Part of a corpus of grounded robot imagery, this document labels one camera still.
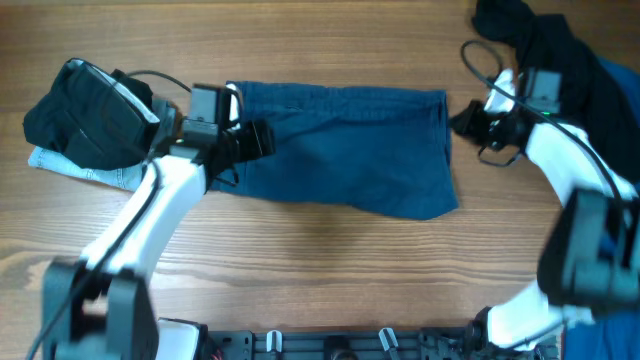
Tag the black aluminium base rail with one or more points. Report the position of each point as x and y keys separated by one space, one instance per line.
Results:
x=387 y=343

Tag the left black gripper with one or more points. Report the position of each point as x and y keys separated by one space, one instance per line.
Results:
x=259 y=137

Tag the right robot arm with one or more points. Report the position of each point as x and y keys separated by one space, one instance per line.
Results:
x=588 y=271

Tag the dark blue shorts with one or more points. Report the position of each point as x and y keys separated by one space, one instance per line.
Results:
x=382 y=150

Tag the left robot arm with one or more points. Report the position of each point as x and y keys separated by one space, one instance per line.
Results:
x=99 y=307

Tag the folded black garment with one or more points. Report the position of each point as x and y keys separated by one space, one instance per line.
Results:
x=95 y=119

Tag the folded light denim jeans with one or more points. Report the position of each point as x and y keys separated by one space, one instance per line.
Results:
x=128 y=178

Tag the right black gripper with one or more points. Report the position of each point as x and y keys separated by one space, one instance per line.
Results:
x=468 y=128

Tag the bright blue cloth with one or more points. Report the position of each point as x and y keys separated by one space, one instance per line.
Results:
x=615 y=337

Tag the crumpled black garment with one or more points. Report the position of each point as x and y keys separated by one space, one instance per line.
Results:
x=590 y=97

